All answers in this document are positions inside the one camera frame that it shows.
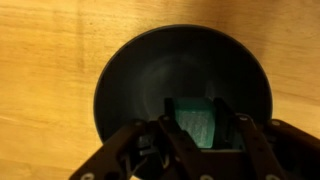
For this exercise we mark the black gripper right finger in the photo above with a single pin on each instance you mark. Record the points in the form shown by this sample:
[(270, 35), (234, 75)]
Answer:
[(253, 143)]

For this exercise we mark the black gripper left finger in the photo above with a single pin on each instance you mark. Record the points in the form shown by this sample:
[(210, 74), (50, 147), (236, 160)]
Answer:
[(180, 143)]

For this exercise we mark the green block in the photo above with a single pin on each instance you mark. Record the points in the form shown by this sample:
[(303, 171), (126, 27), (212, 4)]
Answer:
[(196, 123)]

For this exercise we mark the black bowl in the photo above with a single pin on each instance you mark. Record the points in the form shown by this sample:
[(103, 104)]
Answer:
[(180, 66)]

